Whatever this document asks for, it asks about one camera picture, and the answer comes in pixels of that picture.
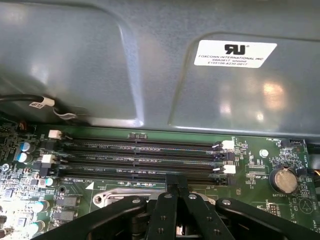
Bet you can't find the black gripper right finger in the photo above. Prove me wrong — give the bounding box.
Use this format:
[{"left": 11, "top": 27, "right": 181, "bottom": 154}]
[{"left": 178, "top": 175, "right": 320, "bottom": 240}]

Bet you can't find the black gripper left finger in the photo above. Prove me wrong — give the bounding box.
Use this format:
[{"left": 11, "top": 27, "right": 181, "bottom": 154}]
[{"left": 37, "top": 175, "right": 179, "bottom": 240}]

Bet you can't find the metal CPU socket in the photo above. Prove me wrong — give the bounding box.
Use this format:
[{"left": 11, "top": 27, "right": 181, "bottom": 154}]
[{"left": 92, "top": 186, "right": 218, "bottom": 213}]

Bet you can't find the green motherboard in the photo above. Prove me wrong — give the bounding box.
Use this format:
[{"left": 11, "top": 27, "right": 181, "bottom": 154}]
[{"left": 0, "top": 119, "right": 316, "bottom": 240}]

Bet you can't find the silver coin cell battery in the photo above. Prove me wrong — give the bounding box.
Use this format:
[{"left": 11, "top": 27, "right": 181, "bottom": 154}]
[{"left": 271, "top": 166, "right": 300, "bottom": 195}]

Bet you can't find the white certification sticker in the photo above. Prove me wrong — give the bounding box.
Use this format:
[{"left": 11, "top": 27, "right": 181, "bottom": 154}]
[{"left": 193, "top": 39, "right": 278, "bottom": 69}]

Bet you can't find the black PC case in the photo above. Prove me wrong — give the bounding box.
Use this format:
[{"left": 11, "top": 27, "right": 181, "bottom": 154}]
[{"left": 0, "top": 0, "right": 320, "bottom": 240}]

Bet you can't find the black cable with white tag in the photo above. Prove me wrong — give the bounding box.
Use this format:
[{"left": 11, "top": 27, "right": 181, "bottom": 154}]
[{"left": 0, "top": 93, "right": 85, "bottom": 121}]

